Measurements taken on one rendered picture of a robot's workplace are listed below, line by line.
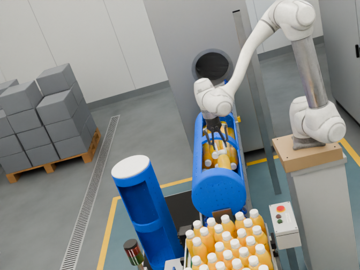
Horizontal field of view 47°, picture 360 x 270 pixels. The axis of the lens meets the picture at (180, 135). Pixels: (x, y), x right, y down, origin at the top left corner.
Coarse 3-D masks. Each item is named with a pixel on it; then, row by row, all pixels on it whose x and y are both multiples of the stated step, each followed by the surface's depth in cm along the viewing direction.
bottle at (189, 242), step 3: (186, 237) 199; (192, 237) 198; (186, 240) 199; (189, 240) 198; (186, 243) 200; (189, 243) 198; (192, 243) 198; (189, 246) 199; (192, 246) 198; (189, 249) 200; (192, 249) 199; (189, 252) 202; (192, 252) 200; (192, 255) 201
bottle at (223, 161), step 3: (222, 153) 228; (225, 153) 229; (219, 156) 228; (222, 156) 227; (225, 156) 227; (219, 159) 227; (222, 159) 226; (225, 159) 226; (228, 159) 227; (219, 162) 227; (222, 162) 226; (225, 162) 226; (228, 162) 226; (219, 165) 227; (222, 165) 225; (225, 165) 225; (228, 165) 226; (228, 168) 225
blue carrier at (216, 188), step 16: (240, 160) 237; (192, 176) 231; (208, 176) 211; (224, 176) 210; (240, 176) 240; (192, 192) 216; (208, 192) 215; (224, 192) 215; (240, 192) 214; (208, 208) 220; (240, 208) 219
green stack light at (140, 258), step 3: (141, 252) 179; (138, 255) 177; (141, 255) 179; (129, 258) 178; (132, 258) 177; (135, 258) 177; (138, 258) 177; (141, 258) 179; (144, 258) 181; (132, 261) 178; (135, 261) 178; (138, 261) 178; (141, 261) 179; (132, 264) 179; (135, 264) 178; (138, 264) 178
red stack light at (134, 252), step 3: (138, 246) 177; (132, 249) 175; (135, 249) 175; (138, 249) 177; (126, 252) 176; (129, 252) 175; (132, 252) 175; (135, 252) 176; (138, 252) 177; (129, 255) 176; (132, 255) 176; (135, 255) 176
